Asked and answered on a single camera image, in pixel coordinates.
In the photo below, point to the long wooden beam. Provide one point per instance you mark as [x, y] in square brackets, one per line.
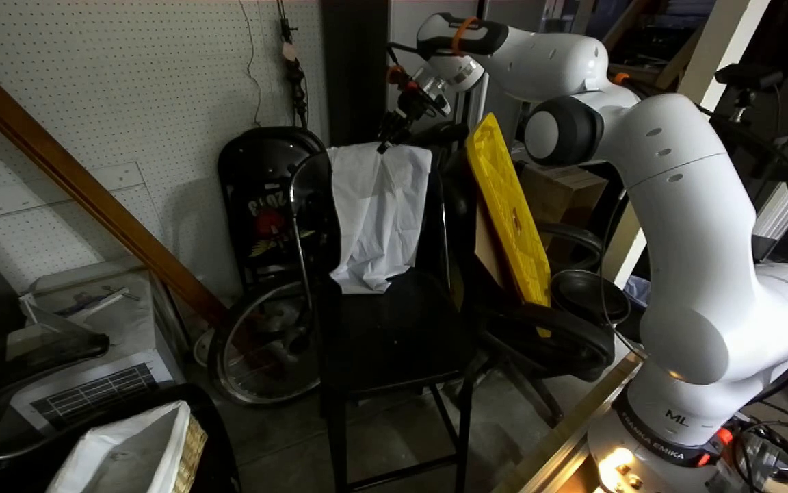
[67, 169]

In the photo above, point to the white cloth towel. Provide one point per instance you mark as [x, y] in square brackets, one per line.
[381, 220]

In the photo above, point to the pale slanted beam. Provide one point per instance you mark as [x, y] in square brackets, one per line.
[723, 43]

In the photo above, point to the bicycle wheel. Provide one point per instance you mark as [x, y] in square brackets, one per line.
[221, 345]

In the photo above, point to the white plastic bin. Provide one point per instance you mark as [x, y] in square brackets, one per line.
[111, 454]

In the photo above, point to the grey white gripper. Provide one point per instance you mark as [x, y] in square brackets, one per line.
[450, 86]

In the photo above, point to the brown flat board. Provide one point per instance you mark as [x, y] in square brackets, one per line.
[487, 249]

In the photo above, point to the yellow plastic board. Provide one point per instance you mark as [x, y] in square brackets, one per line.
[503, 199]

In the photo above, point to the black tall metal chair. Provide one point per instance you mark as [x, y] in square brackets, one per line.
[394, 336]

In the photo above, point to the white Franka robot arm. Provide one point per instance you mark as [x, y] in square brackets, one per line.
[685, 227]

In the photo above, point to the brown wooden shelf frame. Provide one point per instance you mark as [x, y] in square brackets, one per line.
[656, 43]

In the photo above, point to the black vertical post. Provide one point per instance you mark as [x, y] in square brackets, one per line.
[354, 64]

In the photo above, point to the brown cardboard box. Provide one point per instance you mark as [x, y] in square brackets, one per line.
[562, 195]

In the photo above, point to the white box appliance with grill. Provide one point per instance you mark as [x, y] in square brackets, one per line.
[94, 391]

